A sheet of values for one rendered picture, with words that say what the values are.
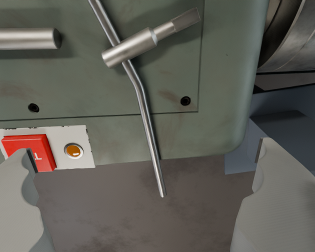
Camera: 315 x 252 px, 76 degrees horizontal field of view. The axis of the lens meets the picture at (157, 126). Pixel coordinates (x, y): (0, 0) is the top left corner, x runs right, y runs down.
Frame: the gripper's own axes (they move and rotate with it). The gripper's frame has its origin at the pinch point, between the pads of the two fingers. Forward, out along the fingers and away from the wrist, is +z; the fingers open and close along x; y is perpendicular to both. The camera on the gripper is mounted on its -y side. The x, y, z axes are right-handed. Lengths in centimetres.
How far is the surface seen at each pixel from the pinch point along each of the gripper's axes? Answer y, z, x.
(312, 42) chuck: -2.8, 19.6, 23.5
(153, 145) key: 9.5, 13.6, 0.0
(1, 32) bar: -6.0, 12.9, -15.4
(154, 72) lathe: -0.7, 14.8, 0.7
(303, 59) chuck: -0.1, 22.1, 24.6
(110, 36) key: -5.1, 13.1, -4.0
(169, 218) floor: 186, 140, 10
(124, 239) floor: 220, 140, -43
